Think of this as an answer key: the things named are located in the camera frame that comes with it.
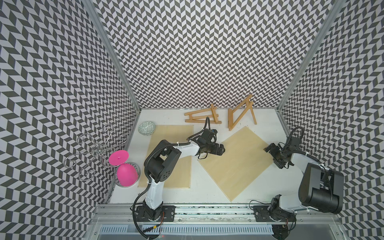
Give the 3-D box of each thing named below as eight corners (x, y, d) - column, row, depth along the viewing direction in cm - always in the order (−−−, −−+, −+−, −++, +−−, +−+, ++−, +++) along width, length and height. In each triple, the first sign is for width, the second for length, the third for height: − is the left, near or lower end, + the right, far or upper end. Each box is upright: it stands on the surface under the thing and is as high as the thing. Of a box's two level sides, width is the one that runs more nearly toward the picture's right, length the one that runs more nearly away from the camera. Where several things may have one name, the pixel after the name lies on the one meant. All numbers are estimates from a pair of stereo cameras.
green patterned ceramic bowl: (138, 135, 104) (136, 132, 101) (141, 124, 110) (140, 121, 108) (153, 135, 104) (152, 132, 101) (156, 124, 110) (154, 121, 108)
